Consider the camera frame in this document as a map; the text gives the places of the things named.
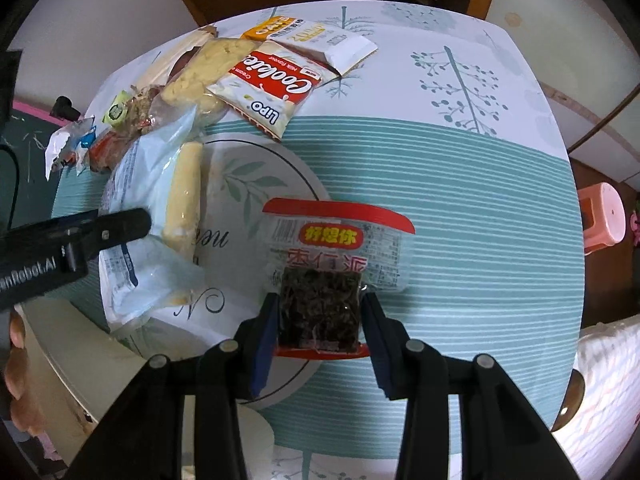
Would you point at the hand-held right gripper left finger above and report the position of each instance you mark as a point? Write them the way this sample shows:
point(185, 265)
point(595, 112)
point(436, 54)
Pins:
point(264, 345)

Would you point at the white quilted blanket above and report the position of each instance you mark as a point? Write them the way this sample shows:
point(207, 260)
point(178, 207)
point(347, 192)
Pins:
point(610, 385)

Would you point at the yellow cake clear bag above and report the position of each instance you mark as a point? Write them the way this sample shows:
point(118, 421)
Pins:
point(210, 72)

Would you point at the small black object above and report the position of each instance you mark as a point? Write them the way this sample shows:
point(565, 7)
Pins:
point(66, 107)

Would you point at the clear mixed nut packet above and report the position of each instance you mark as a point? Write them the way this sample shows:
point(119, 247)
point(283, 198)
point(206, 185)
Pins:
point(141, 110)

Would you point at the blue white small wrapper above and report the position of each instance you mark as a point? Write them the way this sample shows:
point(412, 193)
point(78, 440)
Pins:
point(65, 142)

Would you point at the brown pastry clear packet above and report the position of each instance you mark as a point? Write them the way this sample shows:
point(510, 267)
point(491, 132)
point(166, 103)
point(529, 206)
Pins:
point(180, 62)

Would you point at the white flat snack packet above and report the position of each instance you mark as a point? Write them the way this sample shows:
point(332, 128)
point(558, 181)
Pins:
point(330, 45)

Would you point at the red white cookie packet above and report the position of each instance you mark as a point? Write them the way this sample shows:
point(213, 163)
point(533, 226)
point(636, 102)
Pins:
point(270, 85)

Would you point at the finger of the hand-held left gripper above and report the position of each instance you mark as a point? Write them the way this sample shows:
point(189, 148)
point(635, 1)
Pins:
point(122, 225)

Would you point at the red-edged clear dark snack packet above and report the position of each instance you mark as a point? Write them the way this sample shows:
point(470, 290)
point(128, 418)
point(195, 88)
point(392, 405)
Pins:
point(340, 250)

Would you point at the small green snack packet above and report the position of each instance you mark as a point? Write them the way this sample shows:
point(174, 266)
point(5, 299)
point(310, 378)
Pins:
point(117, 110)

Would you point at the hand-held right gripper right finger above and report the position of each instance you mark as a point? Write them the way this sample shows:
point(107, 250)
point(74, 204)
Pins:
point(376, 345)

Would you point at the light blue bag of rolls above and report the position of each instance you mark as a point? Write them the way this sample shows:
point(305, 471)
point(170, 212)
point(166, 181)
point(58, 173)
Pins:
point(145, 170)

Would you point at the person's left hand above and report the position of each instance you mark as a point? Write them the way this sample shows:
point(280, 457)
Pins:
point(14, 385)

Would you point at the pink plastic stool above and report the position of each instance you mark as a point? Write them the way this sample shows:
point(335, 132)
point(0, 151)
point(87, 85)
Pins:
point(602, 217)

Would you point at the red snack packet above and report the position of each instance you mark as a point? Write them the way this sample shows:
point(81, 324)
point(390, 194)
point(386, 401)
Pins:
point(107, 152)

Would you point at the green chalkboard with pink frame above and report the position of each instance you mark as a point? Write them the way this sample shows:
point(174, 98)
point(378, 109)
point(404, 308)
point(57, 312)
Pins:
point(35, 160)

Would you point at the white wardrobe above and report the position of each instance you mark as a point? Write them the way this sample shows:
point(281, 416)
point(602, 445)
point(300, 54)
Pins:
point(565, 20)

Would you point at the pink green toy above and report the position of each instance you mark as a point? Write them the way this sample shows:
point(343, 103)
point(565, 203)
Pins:
point(636, 227)

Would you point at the orange snack packet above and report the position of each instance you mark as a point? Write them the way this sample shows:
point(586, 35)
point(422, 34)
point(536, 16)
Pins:
point(264, 27)

